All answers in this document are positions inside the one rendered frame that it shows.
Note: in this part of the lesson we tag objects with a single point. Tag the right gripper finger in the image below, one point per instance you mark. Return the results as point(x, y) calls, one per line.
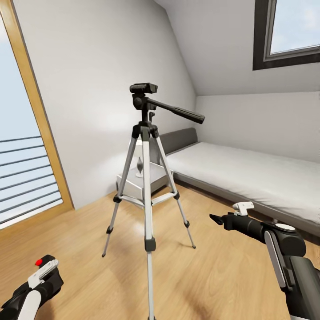
point(219, 220)

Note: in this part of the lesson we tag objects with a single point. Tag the digital camera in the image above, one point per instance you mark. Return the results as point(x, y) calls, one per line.
point(40, 263)

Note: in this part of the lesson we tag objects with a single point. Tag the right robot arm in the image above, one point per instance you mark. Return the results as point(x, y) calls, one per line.
point(296, 275)

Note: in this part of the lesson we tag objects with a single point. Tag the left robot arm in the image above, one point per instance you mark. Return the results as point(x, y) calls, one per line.
point(25, 304)

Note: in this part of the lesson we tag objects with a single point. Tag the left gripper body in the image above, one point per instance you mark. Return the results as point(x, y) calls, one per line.
point(51, 285)

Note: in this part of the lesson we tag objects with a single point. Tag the table lamp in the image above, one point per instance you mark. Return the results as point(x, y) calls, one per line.
point(138, 152)

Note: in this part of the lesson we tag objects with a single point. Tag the camera tripod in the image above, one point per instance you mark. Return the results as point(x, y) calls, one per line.
point(144, 130)

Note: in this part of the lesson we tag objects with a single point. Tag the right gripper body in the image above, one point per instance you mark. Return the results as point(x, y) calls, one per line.
point(237, 222)

